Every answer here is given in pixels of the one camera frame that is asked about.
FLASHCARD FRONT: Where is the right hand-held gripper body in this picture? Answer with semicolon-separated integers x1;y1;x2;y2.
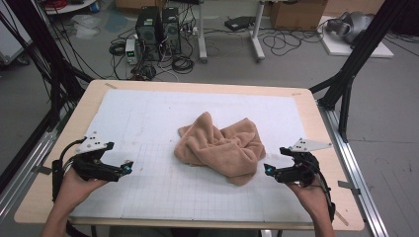
279;137;333;188

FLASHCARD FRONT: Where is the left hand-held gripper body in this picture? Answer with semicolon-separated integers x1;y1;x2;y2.
70;131;122;183

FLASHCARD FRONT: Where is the tan terry towel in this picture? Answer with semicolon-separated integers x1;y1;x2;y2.
173;111;267;188

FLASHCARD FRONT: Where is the person's right hand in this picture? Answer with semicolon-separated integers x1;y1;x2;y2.
286;183;330;222

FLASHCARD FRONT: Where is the person's left hand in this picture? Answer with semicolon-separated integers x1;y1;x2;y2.
53;167;109;213

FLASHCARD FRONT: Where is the grey tape strip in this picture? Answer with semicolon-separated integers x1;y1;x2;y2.
337;180;362;196
31;165;53;176

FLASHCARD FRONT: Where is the white foam grid mat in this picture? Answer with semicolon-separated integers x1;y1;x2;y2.
69;88;314;224

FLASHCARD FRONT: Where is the beige masking tape strip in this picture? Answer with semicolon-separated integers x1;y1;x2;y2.
335;209;350;227

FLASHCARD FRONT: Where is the white power supply unit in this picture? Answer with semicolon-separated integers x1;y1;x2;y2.
125;39;138;65

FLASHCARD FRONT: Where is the white floor board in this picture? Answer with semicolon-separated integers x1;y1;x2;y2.
317;15;395;59

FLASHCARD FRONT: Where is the large black computer tower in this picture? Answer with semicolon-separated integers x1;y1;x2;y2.
135;5;163;62

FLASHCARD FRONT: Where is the clear plastic sheet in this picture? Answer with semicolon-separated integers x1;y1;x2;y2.
70;14;102;40

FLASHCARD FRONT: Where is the slim black computer tower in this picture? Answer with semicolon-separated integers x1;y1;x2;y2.
161;7;182;55

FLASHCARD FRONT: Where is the white cabinet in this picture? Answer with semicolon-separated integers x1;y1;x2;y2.
0;13;34;65

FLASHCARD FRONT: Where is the flat black device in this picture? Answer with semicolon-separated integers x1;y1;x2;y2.
224;15;257;33

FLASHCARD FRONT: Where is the brown cardboard box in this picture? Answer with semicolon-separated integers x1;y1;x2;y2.
270;0;329;32

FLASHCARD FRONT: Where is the grey rounded device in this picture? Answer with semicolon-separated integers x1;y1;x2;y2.
325;11;376;45

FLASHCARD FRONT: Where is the round white table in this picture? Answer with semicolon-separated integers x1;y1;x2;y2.
42;0;99;16

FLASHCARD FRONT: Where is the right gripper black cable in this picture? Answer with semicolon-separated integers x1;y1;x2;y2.
309;160;337;223

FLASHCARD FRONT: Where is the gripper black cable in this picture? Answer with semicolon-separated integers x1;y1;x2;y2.
51;137;87;203
309;160;337;223

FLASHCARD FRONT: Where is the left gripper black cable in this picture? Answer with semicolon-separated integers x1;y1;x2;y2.
51;137;87;203

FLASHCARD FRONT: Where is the aluminium rail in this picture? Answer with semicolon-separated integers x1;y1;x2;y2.
0;105;72;225
317;102;391;237

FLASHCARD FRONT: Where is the tangled cable bundle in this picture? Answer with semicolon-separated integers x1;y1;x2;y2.
129;63;158;82

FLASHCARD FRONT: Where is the coiled black cable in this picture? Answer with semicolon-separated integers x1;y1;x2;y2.
171;54;196;75
108;40;127;57

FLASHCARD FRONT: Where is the black metal frame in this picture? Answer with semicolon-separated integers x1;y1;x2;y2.
308;0;419;143
0;0;95;196

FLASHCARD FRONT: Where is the loose black floor cable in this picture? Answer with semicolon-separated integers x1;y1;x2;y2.
261;28;324;57

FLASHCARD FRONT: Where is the white desk frame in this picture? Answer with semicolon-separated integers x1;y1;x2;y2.
196;0;267;64

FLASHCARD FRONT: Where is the red cable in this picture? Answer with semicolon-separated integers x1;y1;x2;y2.
43;0;68;10

